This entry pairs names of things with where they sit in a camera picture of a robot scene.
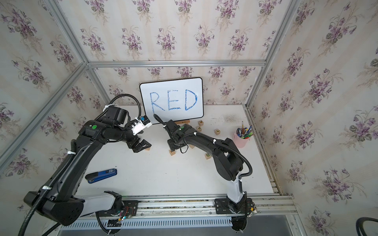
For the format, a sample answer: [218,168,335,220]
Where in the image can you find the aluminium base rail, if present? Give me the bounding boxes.
[53,194,297,220]

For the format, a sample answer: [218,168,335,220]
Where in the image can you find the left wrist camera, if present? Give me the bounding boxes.
[132,116,152,135]

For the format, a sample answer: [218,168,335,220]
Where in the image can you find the pink pen cup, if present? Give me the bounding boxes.
[233,133,249,148]

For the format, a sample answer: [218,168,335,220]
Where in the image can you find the blue stapler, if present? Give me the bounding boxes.
[85,168,118,184]

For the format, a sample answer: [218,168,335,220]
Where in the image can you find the whiteboard with RED written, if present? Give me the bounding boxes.
[139,77,204,124]

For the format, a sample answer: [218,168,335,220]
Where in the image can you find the coloured pens in cup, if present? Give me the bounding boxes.
[236,122,255,140]

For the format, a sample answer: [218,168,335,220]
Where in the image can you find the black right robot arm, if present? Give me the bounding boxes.
[154,114,255,232]

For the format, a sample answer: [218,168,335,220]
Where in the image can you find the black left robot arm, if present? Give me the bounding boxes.
[18,93,151,236]

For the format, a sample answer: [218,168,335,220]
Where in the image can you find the wooden whiteboard stand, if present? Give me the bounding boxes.
[175,120,190,125]

